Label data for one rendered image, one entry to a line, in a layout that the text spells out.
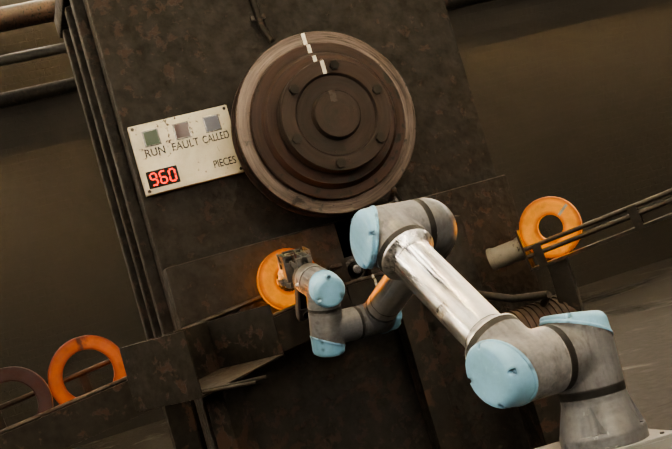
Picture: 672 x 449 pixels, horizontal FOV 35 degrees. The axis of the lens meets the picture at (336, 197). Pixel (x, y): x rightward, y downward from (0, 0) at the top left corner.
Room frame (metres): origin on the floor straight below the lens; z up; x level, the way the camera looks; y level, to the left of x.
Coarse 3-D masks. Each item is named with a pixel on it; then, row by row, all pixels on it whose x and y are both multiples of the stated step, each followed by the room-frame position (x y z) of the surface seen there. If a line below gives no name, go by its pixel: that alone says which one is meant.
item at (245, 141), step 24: (288, 48) 2.67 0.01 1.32; (360, 48) 2.73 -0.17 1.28; (264, 72) 2.65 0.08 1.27; (240, 96) 2.63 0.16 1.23; (408, 96) 2.76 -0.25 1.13; (240, 120) 2.62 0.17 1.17; (408, 120) 2.75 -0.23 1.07; (240, 144) 2.62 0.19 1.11; (408, 144) 2.75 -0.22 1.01; (264, 168) 2.63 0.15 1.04; (288, 192) 2.64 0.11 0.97; (384, 192) 2.72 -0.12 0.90
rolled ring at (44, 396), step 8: (8, 368) 2.44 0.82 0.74; (16, 368) 2.45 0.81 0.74; (24, 368) 2.46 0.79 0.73; (0, 376) 2.44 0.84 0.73; (8, 376) 2.44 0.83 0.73; (16, 376) 2.45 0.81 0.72; (24, 376) 2.45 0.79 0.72; (32, 376) 2.46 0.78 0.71; (40, 376) 2.48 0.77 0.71; (32, 384) 2.45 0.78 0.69; (40, 384) 2.46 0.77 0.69; (40, 392) 2.46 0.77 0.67; (48, 392) 2.46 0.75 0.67; (40, 400) 2.46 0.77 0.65; (48, 400) 2.46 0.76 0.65; (40, 408) 2.46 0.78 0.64; (48, 408) 2.46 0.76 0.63
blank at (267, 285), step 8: (288, 248) 2.67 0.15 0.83; (272, 256) 2.65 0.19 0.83; (264, 264) 2.64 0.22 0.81; (272, 264) 2.65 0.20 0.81; (264, 272) 2.64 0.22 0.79; (272, 272) 2.65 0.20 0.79; (264, 280) 2.64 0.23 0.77; (272, 280) 2.64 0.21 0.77; (264, 288) 2.64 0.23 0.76; (272, 288) 2.64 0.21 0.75; (280, 288) 2.65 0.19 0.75; (264, 296) 2.64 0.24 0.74; (272, 296) 2.64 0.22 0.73; (280, 296) 2.64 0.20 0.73; (288, 296) 2.65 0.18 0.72; (272, 304) 2.64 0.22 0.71; (280, 304) 2.64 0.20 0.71; (288, 304) 2.65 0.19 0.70
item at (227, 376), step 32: (224, 320) 2.42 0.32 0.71; (256, 320) 2.36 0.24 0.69; (128, 352) 2.24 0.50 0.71; (160, 352) 2.18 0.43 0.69; (192, 352) 2.40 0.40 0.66; (224, 352) 2.44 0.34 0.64; (256, 352) 2.38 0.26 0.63; (160, 384) 2.19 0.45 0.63; (192, 384) 2.14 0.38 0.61; (224, 416) 2.28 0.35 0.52; (224, 448) 2.29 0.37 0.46; (256, 448) 2.31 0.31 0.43
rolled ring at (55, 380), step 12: (84, 336) 2.50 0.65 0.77; (96, 336) 2.51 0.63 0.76; (60, 348) 2.48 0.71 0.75; (72, 348) 2.49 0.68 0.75; (84, 348) 2.50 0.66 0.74; (96, 348) 2.50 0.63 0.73; (108, 348) 2.51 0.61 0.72; (60, 360) 2.48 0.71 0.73; (120, 360) 2.52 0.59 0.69; (48, 372) 2.47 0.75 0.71; (60, 372) 2.48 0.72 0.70; (120, 372) 2.51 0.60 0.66; (60, 384) 2.48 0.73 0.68; (60, 396) 2.48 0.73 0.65; (72, 396) 2.48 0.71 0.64
